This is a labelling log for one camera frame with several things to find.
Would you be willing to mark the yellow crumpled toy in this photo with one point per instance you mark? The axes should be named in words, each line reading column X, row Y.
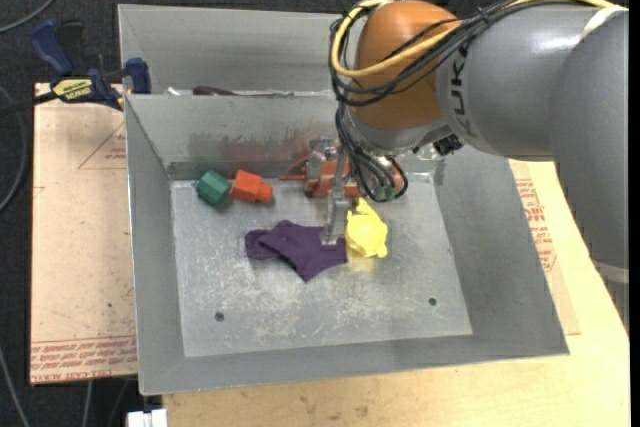
column 367, row 232

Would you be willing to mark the purple cloth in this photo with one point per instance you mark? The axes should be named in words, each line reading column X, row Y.
column 300, row 247

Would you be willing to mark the grey metal bin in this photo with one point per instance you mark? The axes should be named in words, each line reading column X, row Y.
column 310, row 315

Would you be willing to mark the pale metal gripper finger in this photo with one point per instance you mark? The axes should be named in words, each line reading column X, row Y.
column 329, row 225
column 341, row 220

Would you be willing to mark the black cylinder on white bracket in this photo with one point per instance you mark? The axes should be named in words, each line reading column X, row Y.
column 448, row 143

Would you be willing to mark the orange plastic toy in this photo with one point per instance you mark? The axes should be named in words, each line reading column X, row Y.
column 320, row 185

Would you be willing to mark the green hexagonal block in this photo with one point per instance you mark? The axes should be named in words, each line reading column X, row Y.
column 212, row 187

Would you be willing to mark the orange block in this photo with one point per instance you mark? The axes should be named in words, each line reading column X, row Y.
column 250, row 186

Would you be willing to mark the brown cardboard board, red print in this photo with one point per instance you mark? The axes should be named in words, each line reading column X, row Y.
column 75, row 240

